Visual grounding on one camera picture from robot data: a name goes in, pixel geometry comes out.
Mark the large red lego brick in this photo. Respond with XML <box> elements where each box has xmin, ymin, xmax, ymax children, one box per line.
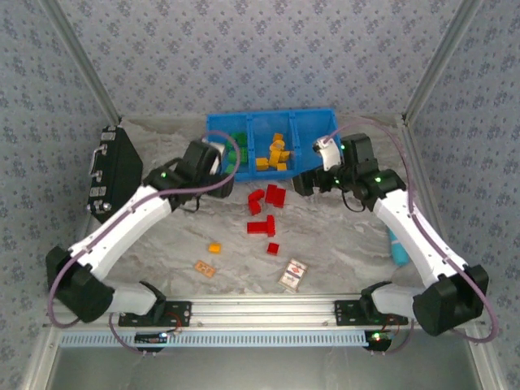
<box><xmin>265</xmin><ymin>184</ymin><xmax>287</xmax><ymax>209</ymax></box>

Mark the red T-shaped lego piece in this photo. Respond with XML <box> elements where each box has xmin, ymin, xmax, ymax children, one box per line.
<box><xmin>247</xmin><ymin>214</ymin><xmax>276</xmax><ymax>237</ymax></box>

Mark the blue three-compartment bin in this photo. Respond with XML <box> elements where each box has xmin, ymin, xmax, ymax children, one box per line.
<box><xmin>206</xmin><ymin>107</ymin><xmax>340</xmax><ymax>183</ymax></box>

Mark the orange flat tile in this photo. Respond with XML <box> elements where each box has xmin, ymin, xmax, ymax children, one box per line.
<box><xmin>193</xmin><ymin>259</ymin><xmax>217</xmax><ymax>279</ymax></box>

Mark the light blue cylindrical tube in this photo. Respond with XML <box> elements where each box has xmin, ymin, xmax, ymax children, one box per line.
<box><xmin>388</xmin><ymin>227</ymin><xmax>410</xmax><ymax>267</ymax></box>

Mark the red and white card box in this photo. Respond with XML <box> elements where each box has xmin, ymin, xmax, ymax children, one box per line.
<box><xmin>278</xmin><ymin>258</ymin><xmax>309</xmax><ymax>293</ymax></box>

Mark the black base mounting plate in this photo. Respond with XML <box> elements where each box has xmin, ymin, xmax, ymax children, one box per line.
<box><xmin>334</xmin><ymin>299</ymin><xmax>409</xmax><ymax>326</ymax></box>
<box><xmin>118</xmin><ymin>301</ymin><xmax>192</xmax><ymax>327</ymax></box>

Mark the small circuit board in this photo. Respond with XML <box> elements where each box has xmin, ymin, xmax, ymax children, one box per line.
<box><xmin>364</xmin><ymin>329</ymin><xmax>394</xmax><ymax>351</ymax></box>
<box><xmin>135</xmin><ymin>331</ymin><xmax>170</xmax><ymax>345</ymax></box>

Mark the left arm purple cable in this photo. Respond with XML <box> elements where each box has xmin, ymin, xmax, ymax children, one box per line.
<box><xmin>47</xmin><ymin>129</ymin><xmax>241</xmax><ymax>357</ymax></box>

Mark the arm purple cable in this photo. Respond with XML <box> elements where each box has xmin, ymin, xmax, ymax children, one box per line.
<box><xmin>323</xmin><ymin>117</ymin><xmax>500</xmax><ymax>357</ymax></box>
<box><xmin>47</xmin><ymin>129</ymin><xmax>241</xmax><ymax>357</ymax></box>

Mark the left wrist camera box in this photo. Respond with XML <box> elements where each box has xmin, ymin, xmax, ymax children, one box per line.
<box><xmin>201</xmin><ymin>139</ymin><xmax>227</xmax><ymax>174</ymax></box>

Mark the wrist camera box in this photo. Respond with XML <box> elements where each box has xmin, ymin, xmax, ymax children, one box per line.
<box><xmin>311</xmin><ymin>135</ymin><xmax>343</xmax><ymax>171</ymax></box>
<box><xmin>201</xmin><ymin>139</ymin><xmax>227</xmax><ymax>174</ymax></box>

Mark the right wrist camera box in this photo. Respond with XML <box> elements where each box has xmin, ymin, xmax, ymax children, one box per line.
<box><xmin>311</xmin><ymin>135</ymin><xmax>343</xmax><ymax>171</ymax></box>

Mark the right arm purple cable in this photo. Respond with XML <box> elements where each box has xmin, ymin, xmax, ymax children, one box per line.
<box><xmin>323</xmin><ymin>117</ymin><xmax>500</xmax><ymax>357</ymax></box>

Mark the black case with metal handle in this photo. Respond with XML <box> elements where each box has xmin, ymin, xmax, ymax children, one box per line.
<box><xmin>87</xmin><ymin>124</ymin><xmax>144</xmax><ymax>223</ymax></box>

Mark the aluminium side rail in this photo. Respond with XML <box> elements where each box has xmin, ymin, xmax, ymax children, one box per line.
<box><xmin>400</xmin><ymin>115</ymin><xmax>464</xmax><ymax>297</ymax></box>
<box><xmin>72</xmin><ymin>219</ymin><xmax>98</xmax><ymax>249</ymax></box>

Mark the aluminium mounting rail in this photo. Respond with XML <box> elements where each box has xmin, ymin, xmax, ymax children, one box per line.
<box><xmin>42</xmin><ymin>295</ymin><xmax>487</xmax><ymax>330</ymax></box>

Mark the aluminium frame post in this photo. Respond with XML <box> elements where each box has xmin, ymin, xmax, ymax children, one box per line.
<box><xmin>401</xmin><ymin>0</ymin><xmax>485</xmax><ymax>125</ymax></box>
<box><xmin>40</xmin><ymin>0</ymin><xmax>123</xmax><ymax>125</ymax></box>

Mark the light blue slotted cable duct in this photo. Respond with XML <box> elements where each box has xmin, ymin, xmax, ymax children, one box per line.
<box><xmin>60</xmin><ymin>331</ymin><xmax>375</xmax><ymax>349</ymax></box>

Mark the aluminium lower frame rail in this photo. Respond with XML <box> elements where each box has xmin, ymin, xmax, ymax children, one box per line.
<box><xmin>465</xmin><ymin>327</ymin><xmax>504</xmax><ymax>390</ymax></box>
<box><xmin>22</xmin><ymin>327</ymin><xmax>62</xmax><ymax>390</ymax></box>

